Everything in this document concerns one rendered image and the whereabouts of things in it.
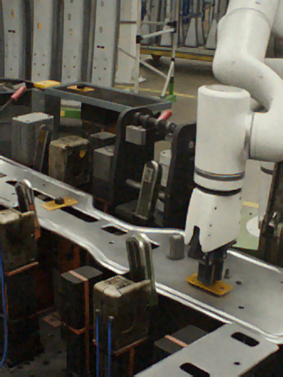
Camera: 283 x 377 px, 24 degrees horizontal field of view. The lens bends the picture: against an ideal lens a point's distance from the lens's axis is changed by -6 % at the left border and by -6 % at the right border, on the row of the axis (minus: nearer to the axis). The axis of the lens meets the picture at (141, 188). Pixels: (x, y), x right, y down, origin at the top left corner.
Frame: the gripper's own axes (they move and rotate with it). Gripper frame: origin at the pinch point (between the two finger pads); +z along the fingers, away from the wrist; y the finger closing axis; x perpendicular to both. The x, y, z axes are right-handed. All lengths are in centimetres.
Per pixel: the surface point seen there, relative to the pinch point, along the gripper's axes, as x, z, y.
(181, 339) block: 6.7, 5.3, 14.2
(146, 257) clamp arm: -3.8, -5.1, 12.2
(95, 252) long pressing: -23.7, 3.6, 4.7
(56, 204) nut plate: -46.1, 3.0, -3.8
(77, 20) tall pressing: -377, 5, -287
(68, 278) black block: -19.7, 4.3, 14.9
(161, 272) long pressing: -9.7, 3.3, 1.8
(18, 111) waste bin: -266, 45, -148
